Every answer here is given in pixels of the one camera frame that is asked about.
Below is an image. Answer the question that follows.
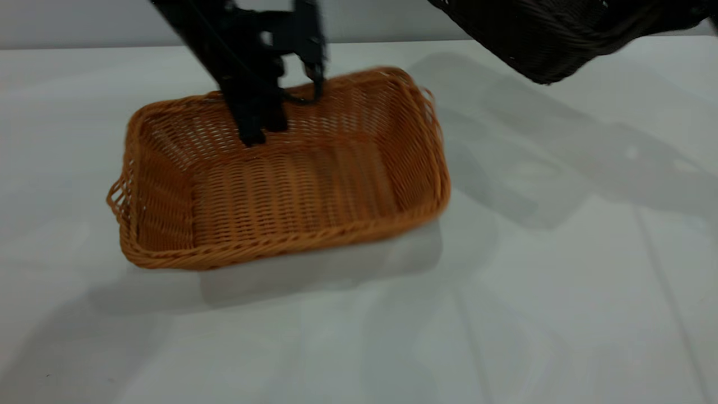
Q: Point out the orange-brown wicker basket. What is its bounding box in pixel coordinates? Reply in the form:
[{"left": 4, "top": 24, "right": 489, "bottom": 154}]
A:
[{"left": 105, "top": 66, "right": 452, "bottom": 272}]

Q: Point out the black camera cable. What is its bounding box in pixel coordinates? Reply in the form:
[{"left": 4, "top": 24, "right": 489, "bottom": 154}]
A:
[{"left": 283, "top": 61, "right": 326, "bottom": 106}]

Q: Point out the dark brown wicker basket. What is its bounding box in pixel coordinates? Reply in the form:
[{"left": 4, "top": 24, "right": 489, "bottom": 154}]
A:
[{"left": 429, "top": 0, "right": 718, "bottom": 85}]

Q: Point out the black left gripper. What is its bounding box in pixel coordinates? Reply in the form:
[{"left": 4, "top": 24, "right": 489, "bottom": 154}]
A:
[{"left": 150, "top": 0, "right": 290, "bottom": 148}]

